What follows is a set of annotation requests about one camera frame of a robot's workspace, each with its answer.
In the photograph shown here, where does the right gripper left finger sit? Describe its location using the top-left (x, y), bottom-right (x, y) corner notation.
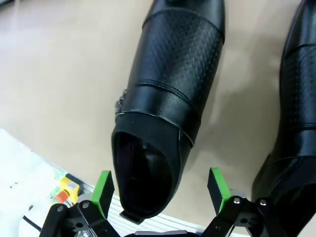
top-left (41, 170), bottom-right (117, 237)

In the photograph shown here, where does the slotted aluminium table plate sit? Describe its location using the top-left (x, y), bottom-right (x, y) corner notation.
top-left (46, 160), bottom-right (215, 237)

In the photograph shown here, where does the black perforated leather shoe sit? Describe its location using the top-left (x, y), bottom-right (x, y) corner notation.
top-left (110, 0), bottom-right (227, 225)
top-left (251, 0), bottom-right (316, 237)

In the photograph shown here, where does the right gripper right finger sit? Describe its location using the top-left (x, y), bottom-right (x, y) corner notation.
top-left (201, 167), bottom-right (288, 237)

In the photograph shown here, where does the yellow emergency stop button box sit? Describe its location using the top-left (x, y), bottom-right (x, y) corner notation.
top-left (53, 174), bottom-right (80, 204)

